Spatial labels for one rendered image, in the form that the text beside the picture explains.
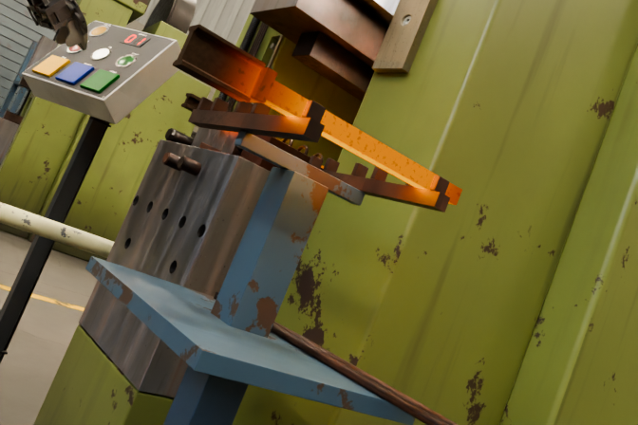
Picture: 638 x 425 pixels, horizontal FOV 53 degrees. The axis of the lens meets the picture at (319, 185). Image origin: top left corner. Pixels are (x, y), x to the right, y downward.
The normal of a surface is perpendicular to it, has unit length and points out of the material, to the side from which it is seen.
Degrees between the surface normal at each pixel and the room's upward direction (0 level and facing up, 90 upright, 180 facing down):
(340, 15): 90
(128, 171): 90
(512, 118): 90
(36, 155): 90
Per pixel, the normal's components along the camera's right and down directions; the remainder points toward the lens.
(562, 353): -0.72, -0.37
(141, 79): 0.83, 0.29
